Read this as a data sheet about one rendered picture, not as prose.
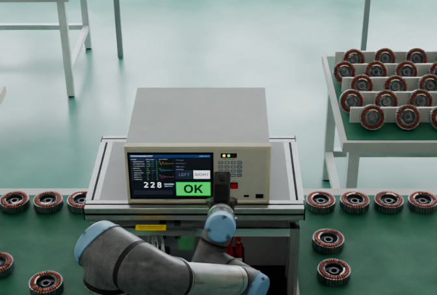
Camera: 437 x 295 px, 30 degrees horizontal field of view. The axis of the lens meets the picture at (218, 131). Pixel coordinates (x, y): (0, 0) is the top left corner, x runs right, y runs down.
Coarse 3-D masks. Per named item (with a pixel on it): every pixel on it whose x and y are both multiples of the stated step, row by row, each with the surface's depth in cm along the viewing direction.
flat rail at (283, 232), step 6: (198, 228) 252; (240, 228) 252; (246, 228) 252; (252, 228) 252; (258, 228) 252; (264, 228) 252; (270, 228) 252; (276, 228) 252; (282, 228) 252; (288, 228) 252; (198, 234) 253; (234, 234) 253; (240, 234) 253; (246, 234) 253; (252, 234) 253; (258, 234) 253; (264, 234) 253; (270, 234) 253; (276, 234) 253; (282, 234) 253; (288, 234) 253
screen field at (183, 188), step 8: (176, 184) 248; (184, 184) 248; (192, 184) 248; (200, 184) 248; (208, 184) 248; (176, 192) 249; (184, 192) 249; (192, 192) 249; (200, 192) 249; (208, 192) 249
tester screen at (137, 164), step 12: (132, 156) 243; (144, 156) 243; (156, 156) 243; (168, 156) 243; (180, 156) 243; (192, 156) 243; (204, 156) 243; (132, 168) 245; (144, 168) 245; (156, 168) 245; (168, 168) 245; (180, 168) 245; (192, 168) 245; (204, 168) 245; (132, 180) 247; (144, 180) 247; (156, 180) 247; (168, 180) 247; (180, 180) 247; (192, 180) 247; (204, 180) 247; (132, 192) 250
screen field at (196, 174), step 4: (176, 172) 246; (180, 172) 246; (184, 172) 246; (188, 172) 246; (192, 172) 246; (196, 172) 246; (200, 172) 246; (204, 172) 246; (208, 172) 246; (176, 176) 246; (180, 176) 246; (184, 176) 246; (188, 176) 246; (192, 176) 246; (196, 176) 246; (200, 176) 246; (204, 176) 246; (208, 176) 246
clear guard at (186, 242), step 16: (128, 224) 250; (144, 224) 250; (160, 224) 250; (176, 224) 250; (192, 224) 250; (144, 240) 243; (160, 240) 243; (176, 240) 243; (192, 240) 243; (176, 256) 237; (192, 256) 237
